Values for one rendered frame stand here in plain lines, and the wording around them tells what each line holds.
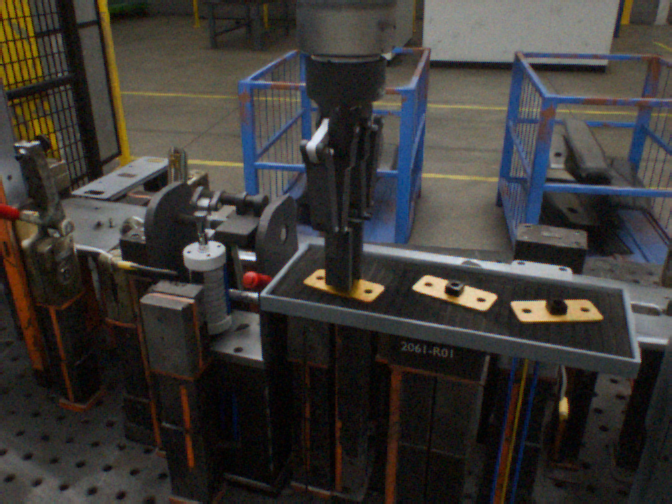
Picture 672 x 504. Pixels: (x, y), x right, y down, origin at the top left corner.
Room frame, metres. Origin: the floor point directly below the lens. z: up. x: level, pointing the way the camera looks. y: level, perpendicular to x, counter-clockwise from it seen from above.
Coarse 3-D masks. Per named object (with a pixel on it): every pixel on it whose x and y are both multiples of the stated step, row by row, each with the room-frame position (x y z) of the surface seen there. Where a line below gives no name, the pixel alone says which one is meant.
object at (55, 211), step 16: (16, 144) 0.94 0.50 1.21; (32, 144) 0.94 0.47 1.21; (48, 144) 0.97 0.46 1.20; (16, 160) 0.93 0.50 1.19; (32, 160) 0.94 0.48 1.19; (32, 176) 0.95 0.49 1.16; (48, 176) 0.96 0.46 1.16; (32, 192) 0.96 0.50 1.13; (48, 192) 0.95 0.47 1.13; (48, 208) 0.95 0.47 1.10
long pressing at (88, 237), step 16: (64, 208) 1.20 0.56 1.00; (80, 208) 1.20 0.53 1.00; (112, 208) 1.20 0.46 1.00; (128, 208) 1.20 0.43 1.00; (144, 208) 1.20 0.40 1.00; (80, 224) 1.11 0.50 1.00; (96, 224) 1.11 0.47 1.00; (80, 240) 1.04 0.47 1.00; (96, 240) 1.04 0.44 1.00; (112, 240) 1.04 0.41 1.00; (304, 240) 1.04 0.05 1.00; (320, 240) 1.04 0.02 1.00; (96, 256) 0.99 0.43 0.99; (240, 256) 0.97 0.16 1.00; (416, 256) 0.97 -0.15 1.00; (432, 256) 0.97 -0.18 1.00; (448, 256) 0.98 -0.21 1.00; (640, 288) 0.86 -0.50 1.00; (656, 288) 0.86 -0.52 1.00; (640, 304) 0.81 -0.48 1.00; (656, 304) 0.81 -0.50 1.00; (640, 320) 0.77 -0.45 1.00; (656, 320) 0.77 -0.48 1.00; (640, 336) 0.72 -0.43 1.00; (656, 336) 0.72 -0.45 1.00
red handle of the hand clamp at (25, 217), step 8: (0, 208) 0.86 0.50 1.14; (8, 208) 0.88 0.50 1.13; (16, 208) 0.90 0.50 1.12; (0, 216) 0.86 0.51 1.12; (8, 216) 0.88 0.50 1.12; (16, 216) 0.89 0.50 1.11; (24, 216) 0.90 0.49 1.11; (32, 216) 0.92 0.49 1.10; (40, 224) 0.93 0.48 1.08; (48, 224) 0.95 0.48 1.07
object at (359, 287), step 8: (320, 272) 0.61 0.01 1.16; (312, 280) 0.60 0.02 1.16; (320, 280) 0.60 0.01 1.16; (352, 280) 0.59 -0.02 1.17; (360, 280) 0.60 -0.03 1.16; (320, 288) 0.58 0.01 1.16; (328, 288) 0.58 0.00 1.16; (336, 288) 0.58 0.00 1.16; (352, 288) 0.58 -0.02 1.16; (360, 288) 0.58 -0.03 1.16; (368, 288) 0.58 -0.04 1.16; (376, 288) 0.58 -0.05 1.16; (344, 296) 0.56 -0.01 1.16; (352, 296) 0.56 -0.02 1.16; (360, 296) 0.56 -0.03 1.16; (368, 296) 0.56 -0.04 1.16; (376, 296) 0.56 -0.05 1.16
